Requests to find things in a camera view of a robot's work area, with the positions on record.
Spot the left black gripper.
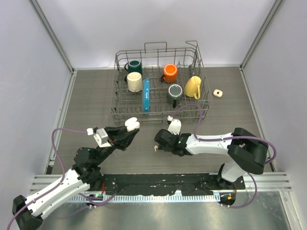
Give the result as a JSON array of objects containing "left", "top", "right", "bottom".
[{"left": 94, "top": 123, "right": 139, "bottom": 165}]

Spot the white earbud charging case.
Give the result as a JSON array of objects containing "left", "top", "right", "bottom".
[{"left": 125, "top": 117, "right": 140, "bottom": 132}]

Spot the beige earbud case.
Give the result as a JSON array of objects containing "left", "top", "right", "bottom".
[{"left": 213, "top": 89, "right": 223, "bottom": 98}]

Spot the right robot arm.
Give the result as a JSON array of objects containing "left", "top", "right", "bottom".
[{"left": 154, "top": 128, "right": 269, "bottom": 189}]

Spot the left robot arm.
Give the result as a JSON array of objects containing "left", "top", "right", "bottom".
[{"left": 11, "top": 121, "right": 140, "bottom": 230}]

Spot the grey mug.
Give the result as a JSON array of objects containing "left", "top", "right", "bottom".
[{"left": 166, "top": 84, "right": 183, "bottom": 108}]

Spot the yellow mug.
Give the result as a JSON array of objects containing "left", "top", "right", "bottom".
[{"left": 184, "top": 76, "right": 201, "bottom": 100}]

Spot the cream textured mug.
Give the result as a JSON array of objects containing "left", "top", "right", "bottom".
[{"left": 126, "top": 72, "right": 143, "bottom": 92}]

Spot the blue plate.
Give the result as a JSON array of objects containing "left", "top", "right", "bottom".
[{"left": 142, "top": 78, "right": 150, "bottom": 114}]

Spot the dark green mug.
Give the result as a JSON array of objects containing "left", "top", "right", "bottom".
[{"left": 124, "top": 60, "right": 142, "bottom": 75}]

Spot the orange mug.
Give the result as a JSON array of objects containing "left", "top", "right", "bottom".
[{"left": 160, "top": 63, "right": 178, "bottom": 83}]

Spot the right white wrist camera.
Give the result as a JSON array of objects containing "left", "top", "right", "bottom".
[{"left": 167, "top": 115, "right": 182, "bottom": 136}]

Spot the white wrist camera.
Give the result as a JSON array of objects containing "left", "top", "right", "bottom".
[
  {"left": 86, "top": 127, "right": 111, "bottom": 148},
  {"left": 167, "top": 115, "right": 182, "bottom": 136}
]

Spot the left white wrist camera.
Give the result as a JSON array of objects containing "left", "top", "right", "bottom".
[{"left": 86, "top": 127, "right": 111, "bottom": 148}]

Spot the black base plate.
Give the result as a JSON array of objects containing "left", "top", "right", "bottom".
[{"left": 98, "top": 173, "right": 246, "bottom": 196}]

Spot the white slotted cable duct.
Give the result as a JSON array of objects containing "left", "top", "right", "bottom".
[{"left": 64, "top": 193, "right": 221, "bottom": 204}]

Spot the grey wire dish rack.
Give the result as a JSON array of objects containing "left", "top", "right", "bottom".
[{"left": 110, "top": 40, "right": 212, "bottom": 124}]

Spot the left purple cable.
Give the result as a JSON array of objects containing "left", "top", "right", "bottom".
[{"left": 4, "top": 126, "right": 118, "bottom": 230}]

